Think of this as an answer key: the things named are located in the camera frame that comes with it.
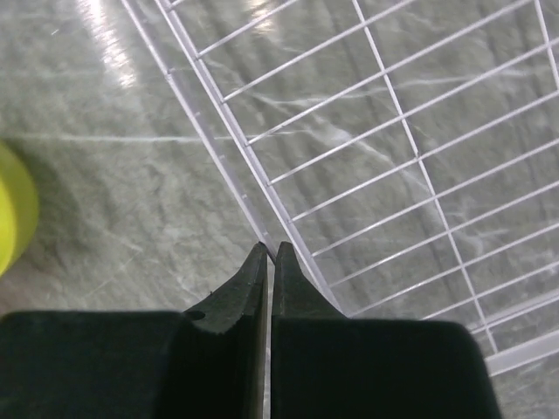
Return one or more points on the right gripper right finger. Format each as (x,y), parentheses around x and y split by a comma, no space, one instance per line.
(325,365)

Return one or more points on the lime green bowl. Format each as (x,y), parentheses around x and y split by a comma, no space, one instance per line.
(19,207)

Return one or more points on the white wire dish rack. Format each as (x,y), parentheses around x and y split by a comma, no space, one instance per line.
(407,149)

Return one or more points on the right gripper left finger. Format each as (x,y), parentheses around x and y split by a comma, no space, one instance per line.
(196,363)

